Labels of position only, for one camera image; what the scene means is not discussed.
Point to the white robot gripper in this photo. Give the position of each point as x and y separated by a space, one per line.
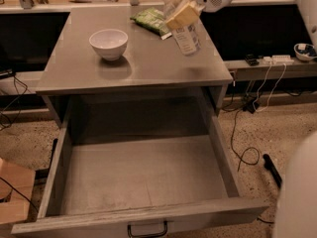
189 12

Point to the clear blue-labelled plastic bottle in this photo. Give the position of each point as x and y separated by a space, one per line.
186 37

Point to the grey cabinet with top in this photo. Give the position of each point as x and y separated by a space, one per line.
148 61

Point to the open grey top drawer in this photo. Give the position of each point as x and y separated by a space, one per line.
139 162

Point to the green snack bag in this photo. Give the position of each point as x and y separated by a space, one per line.
153 20

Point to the white ceramic bowl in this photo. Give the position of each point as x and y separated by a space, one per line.
109 44

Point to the black device on shelf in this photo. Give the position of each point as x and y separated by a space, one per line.
251 60

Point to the low grey shelf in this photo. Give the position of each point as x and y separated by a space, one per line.
244 72

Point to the white power strip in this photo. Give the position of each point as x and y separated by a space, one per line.
278 59

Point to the small white bowl on shelf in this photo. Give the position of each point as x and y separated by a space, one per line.
305 52

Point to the black metal bar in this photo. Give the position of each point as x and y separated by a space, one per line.
269 165

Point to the wooden box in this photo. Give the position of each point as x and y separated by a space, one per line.
16 187

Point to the black drawer handle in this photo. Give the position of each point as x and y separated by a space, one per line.
147 232

